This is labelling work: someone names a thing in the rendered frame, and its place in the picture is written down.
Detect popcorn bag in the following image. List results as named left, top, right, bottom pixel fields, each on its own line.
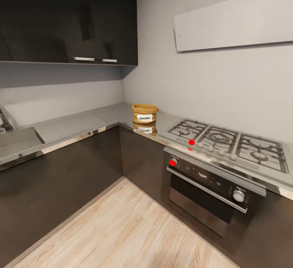
left=131, top=103, right=158, bottom=124

